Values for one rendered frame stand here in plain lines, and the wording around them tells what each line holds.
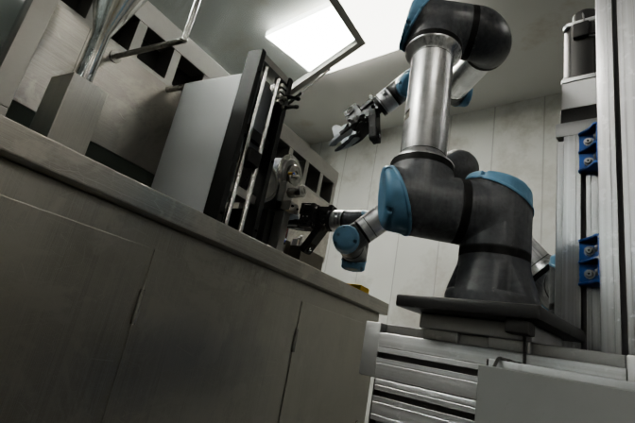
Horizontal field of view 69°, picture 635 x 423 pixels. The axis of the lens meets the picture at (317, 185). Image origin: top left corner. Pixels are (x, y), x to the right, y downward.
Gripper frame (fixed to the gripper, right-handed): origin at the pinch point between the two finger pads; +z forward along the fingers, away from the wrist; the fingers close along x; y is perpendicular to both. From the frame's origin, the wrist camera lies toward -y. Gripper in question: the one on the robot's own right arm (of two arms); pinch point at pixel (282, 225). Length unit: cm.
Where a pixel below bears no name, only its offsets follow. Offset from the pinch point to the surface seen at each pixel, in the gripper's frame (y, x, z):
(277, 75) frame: 33, 40, -16
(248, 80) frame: 25, 49, -15
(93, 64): 14, 78, 5
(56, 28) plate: 29, 79, 29
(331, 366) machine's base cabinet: -42, 4, -30
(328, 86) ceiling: 184, -175, 110
